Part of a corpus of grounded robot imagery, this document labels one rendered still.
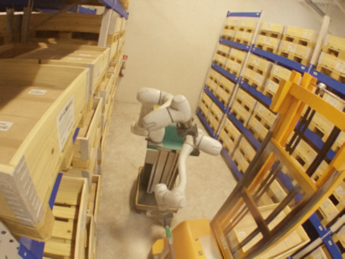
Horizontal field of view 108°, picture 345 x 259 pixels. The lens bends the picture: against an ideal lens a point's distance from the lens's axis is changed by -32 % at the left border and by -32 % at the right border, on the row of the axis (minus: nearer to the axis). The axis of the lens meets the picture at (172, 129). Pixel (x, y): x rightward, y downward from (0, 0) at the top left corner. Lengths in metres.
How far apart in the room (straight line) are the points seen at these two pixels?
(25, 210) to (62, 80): 0.80
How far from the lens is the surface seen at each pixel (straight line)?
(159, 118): 1.00
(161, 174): 2.80
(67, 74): 1.10
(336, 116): 1.21
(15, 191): 0.45
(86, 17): 2.25
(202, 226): 2.25
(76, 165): 1.61
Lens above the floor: 2.69
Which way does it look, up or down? 29 degrees down
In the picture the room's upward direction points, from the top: 16 degrees clockwise
